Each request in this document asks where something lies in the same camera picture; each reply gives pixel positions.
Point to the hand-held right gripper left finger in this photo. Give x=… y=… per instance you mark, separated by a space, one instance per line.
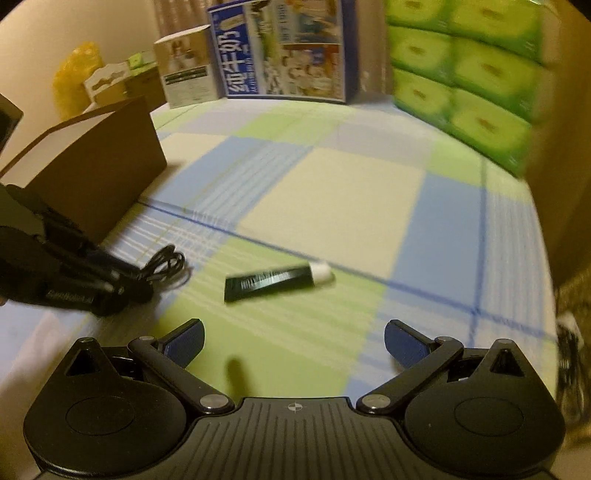
x=187 y=344

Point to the checked cloth desktop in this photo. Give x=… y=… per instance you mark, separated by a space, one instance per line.
x=346 y=194

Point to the plain brown cardboard box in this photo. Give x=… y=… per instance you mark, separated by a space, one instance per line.
x=147 y=87

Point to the small green tissue box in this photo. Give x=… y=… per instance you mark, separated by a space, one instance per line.
x=141 y=60

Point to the dark green tube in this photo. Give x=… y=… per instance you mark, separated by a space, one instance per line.
x=268 y=281

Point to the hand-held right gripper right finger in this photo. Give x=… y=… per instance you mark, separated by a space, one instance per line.
x=406 y=344

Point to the blue milk carton box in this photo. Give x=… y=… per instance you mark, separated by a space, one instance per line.
x=277 y=55

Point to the brown cardboard storage box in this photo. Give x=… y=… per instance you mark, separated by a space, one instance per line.
x=101 y=175

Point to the yellow plastic bag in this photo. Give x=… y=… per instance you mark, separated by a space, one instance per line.
x=69 y=78

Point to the white product box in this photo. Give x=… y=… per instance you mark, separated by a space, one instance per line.
x=189 y=74

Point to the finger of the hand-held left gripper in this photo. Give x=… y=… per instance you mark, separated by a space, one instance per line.
x=134 y=294
x=92 y=254

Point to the golden curtain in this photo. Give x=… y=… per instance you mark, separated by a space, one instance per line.
x=568 y=161

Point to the cardboard box with scalloped flap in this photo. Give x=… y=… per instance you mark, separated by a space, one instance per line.
x=106 y=90

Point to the beige curtain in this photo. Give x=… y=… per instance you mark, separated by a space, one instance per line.
x=175 y=18

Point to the stack of green tissue packs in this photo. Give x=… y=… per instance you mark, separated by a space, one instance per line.
x=471 y=83

